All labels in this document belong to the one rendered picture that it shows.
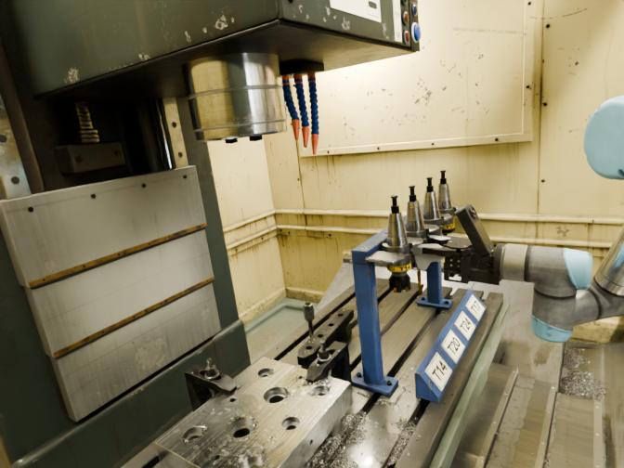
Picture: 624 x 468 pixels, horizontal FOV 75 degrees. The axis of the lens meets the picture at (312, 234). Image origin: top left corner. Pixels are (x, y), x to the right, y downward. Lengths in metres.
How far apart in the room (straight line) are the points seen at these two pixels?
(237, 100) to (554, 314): 0.72
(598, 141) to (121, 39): 0.73
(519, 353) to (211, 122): 1.16
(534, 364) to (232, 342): 0.94
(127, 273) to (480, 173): 1.19
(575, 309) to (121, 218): 1.01
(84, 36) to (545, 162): 1.32
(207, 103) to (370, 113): 1.11
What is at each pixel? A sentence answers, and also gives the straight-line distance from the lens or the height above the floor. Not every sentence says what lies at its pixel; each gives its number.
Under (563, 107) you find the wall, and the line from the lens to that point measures 1.54.
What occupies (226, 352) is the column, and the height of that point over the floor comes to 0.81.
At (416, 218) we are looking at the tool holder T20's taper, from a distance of 0.95.
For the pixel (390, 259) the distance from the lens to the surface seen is 0.81.
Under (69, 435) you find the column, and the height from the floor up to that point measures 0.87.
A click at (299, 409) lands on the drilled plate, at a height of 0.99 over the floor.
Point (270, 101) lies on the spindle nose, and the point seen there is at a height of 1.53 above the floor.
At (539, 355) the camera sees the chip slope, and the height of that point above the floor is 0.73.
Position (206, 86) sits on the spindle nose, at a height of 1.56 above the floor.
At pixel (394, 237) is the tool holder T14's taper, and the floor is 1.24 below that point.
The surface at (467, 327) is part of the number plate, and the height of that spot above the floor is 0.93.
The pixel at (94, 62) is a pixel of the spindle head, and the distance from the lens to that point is 0.81.
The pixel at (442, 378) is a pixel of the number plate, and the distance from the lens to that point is 0.97.
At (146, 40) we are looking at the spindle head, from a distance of 0.69.
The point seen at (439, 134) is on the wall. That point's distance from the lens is 1.60.
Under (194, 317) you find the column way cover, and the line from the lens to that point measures 1.25.
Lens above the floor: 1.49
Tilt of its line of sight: 15 degrees down
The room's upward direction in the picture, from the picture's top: 7 degrees counter-clockwise
